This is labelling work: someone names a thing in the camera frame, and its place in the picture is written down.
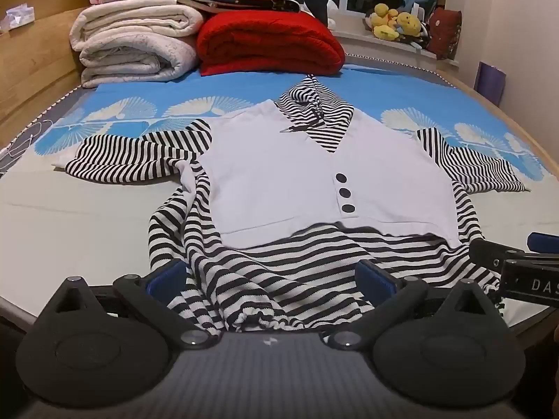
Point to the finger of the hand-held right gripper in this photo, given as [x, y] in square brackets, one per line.
[543, 241]
[489, 252]

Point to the white rounded object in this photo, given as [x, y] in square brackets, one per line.
[337, 13]

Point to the striped and white hooded top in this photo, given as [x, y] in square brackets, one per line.
[270, 174]

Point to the yellow plush toy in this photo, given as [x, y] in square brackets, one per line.
[384, 19]
[410, 24]

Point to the purple board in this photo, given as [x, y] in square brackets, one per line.
[490, 83]

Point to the cream folded blanket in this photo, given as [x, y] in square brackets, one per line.
[135, 35]

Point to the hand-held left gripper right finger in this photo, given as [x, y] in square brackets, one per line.
[374, 278]

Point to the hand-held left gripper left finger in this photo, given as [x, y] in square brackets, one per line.
[167, 278]

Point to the red bag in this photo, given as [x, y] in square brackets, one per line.
[445, 32]

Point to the wooden bed headboard shelf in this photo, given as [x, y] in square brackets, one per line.
[39, 78]

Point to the clear tissue pack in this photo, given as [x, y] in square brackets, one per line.
[17, 16]

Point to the red folded blanket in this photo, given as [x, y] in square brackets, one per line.
[262, 39]

